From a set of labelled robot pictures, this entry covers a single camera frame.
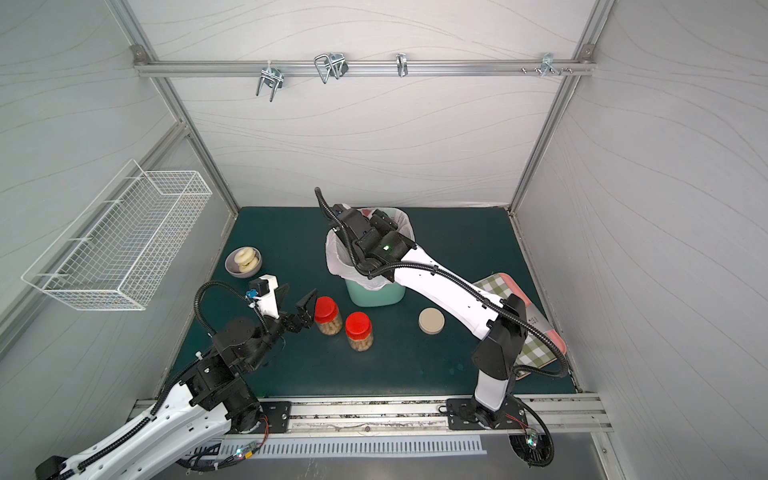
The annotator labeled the beige jar lid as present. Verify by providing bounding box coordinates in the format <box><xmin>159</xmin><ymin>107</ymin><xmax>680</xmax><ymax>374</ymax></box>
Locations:
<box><xmin>418</xmin><ymin>307</ymin><xmax>445</xmax><ymax>335</ymax></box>

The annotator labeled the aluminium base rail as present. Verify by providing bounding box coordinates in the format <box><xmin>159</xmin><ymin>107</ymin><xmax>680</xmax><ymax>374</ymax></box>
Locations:
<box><xmin>119</xmin><ymin>392</ymin><xmax>614</xmax><ymax>442</ymax></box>

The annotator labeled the metal bracket clamp right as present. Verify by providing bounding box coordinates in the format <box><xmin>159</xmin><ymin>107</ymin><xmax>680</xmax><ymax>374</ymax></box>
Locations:
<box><xmin>520</xmin><ymin>53</ymin><xmax>574</xmax><ymax>77</ymax></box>

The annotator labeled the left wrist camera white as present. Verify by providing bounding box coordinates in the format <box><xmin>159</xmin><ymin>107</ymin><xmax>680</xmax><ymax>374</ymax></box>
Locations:
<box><xmin>246</xmin><ymin>275</ymin><xmax>290</xmax><ymax>319</ymax></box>

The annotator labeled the green checkered cloth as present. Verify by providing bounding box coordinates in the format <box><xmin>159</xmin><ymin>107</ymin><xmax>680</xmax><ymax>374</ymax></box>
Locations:
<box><xmin>473</xmin><ymin>274</ymin><xmax>562</xmax><ymax>370</ymax></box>

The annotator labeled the small metal ring clamp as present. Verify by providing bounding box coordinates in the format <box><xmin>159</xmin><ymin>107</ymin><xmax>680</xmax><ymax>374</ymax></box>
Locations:
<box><xmin>395</xmin><ymin>53</ymin><xmax>408</xmax><ymax>78</ymax></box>

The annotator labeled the red lid peanut jar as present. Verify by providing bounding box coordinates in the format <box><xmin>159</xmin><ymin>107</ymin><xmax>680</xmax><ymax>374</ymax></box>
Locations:
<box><xmin>345</xmin><ymin>312</ymin><xmax>374</xmax><ymax>352</ymax></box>
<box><xmin>314</xmin><ymin>296</ymin><xmax>343</xmax><ymax>336</ymax></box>

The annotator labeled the white vent strip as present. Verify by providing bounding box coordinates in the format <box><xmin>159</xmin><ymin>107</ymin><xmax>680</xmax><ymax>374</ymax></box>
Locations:
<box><xmin>197</xmin><ymin>436</ymin><xmax>488</xmax><ymax>462</ymax></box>

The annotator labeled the grey bowl with buns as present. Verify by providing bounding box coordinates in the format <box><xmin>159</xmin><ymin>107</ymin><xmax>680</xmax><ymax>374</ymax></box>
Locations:
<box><xmin>224</xmin><ymin>246</ymin><xmax>263</xmax><ymax>279</ymax></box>

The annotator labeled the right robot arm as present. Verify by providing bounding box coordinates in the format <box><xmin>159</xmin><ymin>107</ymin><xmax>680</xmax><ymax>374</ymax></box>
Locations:
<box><xmin>314</xmin><ymin>187</ymin><xmax>569</xmax><ymax>429</ymax></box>

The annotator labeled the white wire basket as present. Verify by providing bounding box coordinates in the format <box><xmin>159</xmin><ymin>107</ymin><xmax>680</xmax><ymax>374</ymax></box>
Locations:
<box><xmin>21</xmin><ymin>160</ymin><xmax>212</xmax><ymax>311</ymax></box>

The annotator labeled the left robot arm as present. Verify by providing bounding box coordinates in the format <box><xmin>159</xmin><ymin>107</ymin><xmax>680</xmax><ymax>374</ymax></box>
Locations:
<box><xmin>35</xmin><ymin>275</ymin><xmax>318</xmax><ymax>479</ymax></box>

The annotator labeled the aluminium crossbar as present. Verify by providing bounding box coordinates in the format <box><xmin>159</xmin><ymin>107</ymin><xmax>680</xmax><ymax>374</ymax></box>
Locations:
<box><xmin>134</xmin><ymin>57</ymin><xmax>597</xmax><ymax>78</ymax></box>

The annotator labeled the metal hook clamp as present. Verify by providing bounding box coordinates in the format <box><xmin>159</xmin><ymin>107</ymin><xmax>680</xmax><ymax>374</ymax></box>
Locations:
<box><xmin>313</xmin><ymin>52</ymin><xmax>349</xmax><ymax>84</ymax></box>

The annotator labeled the metal u-bolt clamp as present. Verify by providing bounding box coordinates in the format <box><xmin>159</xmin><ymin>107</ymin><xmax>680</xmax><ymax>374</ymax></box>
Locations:
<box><xmin>256</xmin><ymin>66</ymin><xmax>284</xmax><ymax>102</ymax></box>

